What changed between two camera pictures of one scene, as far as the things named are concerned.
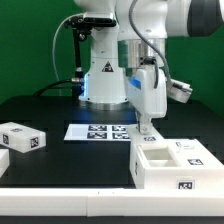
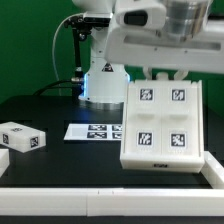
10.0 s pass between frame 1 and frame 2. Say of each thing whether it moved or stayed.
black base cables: stayed
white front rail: stayed
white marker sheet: stayed
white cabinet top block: stayed
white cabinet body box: moved
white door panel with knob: moved
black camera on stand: stayed
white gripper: moved
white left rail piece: stayed
